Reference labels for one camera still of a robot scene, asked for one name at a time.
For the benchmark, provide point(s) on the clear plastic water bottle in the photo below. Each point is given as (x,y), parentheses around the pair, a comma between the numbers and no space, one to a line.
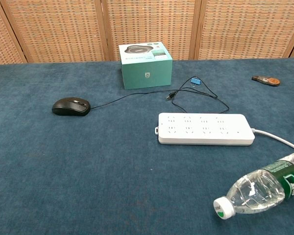
(259,188)

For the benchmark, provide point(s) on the white power strip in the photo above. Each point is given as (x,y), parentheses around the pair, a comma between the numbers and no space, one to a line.
(205,129)

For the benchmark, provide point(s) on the small blue clip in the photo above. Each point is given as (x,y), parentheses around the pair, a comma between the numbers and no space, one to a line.
(195,81)

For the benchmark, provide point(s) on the woven wooden folding screen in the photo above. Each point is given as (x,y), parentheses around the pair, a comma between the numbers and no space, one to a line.
(63,29)

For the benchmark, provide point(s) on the black computer mouse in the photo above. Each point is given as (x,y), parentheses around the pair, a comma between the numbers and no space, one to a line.
(71,106)

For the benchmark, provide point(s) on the brown and orange gadget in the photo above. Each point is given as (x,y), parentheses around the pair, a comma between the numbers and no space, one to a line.
(267,80)

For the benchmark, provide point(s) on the teal product box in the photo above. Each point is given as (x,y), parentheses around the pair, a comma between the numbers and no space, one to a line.
(147,71)

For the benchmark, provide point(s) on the blue carpet table cover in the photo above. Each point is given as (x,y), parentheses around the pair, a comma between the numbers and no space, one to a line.
(88,159)

